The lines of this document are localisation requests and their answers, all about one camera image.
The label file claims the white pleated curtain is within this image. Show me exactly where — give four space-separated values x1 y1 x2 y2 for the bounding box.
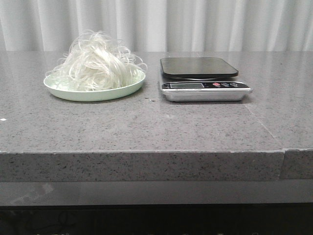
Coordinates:
0 0 313 51

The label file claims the silver black kitchen scale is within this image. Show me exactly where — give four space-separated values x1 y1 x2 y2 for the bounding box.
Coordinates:
160 57 252 102

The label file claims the white vermicelli noodle bundle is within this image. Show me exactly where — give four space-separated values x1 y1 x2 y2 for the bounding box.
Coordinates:
45 30 148 92

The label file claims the pale green round plate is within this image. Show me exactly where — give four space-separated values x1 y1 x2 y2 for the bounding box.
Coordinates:
44 70 146 102

